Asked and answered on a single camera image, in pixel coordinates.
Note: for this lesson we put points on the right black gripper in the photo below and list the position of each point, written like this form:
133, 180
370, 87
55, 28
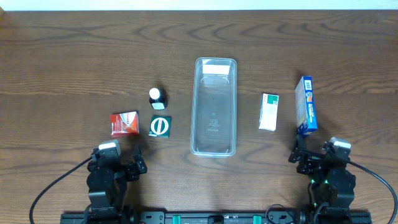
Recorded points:
305, 160

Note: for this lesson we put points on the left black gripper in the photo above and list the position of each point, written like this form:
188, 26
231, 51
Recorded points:
132, 168

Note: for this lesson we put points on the red orange box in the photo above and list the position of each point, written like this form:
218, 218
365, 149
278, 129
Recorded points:
124, 124

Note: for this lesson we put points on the blue tall box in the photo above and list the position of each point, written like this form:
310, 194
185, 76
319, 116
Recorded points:
305, 107

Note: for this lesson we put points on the dark green square box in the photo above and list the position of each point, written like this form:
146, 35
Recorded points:
160, 126

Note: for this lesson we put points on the white green medicine box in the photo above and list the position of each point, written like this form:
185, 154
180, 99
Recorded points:
268, 114

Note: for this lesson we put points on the dark bottle white cap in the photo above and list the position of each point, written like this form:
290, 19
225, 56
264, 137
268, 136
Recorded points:
157, 99

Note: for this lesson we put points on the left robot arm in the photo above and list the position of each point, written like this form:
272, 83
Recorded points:
107, 181

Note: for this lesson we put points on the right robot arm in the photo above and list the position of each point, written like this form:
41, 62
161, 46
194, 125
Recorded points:
331, 187

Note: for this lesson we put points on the clear plastic container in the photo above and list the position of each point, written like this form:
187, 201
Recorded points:
213, 127

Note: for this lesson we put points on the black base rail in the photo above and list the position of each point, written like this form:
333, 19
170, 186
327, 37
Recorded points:
223, 218

